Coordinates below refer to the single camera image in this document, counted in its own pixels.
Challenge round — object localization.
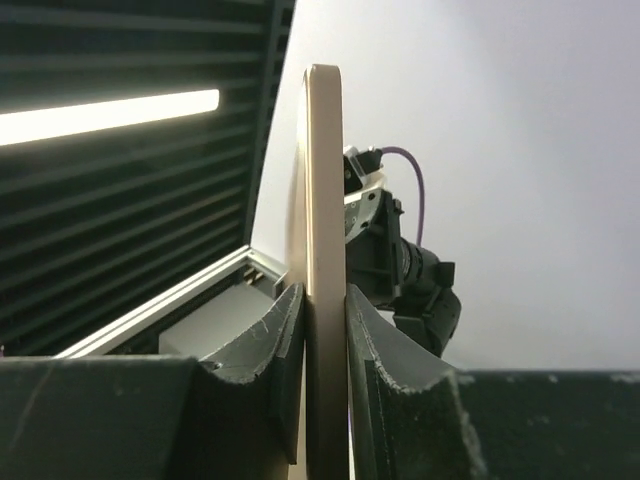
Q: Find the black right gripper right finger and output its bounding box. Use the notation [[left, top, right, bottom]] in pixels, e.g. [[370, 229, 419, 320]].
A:
[[344, 283, 640, 480]]

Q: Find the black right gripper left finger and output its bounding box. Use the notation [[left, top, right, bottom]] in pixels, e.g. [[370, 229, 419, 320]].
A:
[[1, 284, 305, 479]]

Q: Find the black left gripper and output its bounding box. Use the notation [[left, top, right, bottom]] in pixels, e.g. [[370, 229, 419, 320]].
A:
[[344, 192, 456, 309]]

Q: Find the gold square tin lid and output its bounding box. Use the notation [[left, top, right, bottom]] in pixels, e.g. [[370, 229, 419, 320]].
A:
[[286, 64, 349, 479]]

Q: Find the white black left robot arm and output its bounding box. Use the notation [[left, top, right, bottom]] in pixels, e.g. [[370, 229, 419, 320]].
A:
[[344, 189, 461, 357]]

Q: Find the ceiling light strip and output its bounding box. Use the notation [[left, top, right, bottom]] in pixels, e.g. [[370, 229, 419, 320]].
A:
[[1, 89, 220, 146]]

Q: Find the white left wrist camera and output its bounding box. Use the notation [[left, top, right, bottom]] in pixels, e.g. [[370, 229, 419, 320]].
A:
[[343, 146, 386, 211]]

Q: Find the aluminium frame rail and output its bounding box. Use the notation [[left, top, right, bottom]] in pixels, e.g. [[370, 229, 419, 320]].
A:
[[53, 245, 286, 359]]

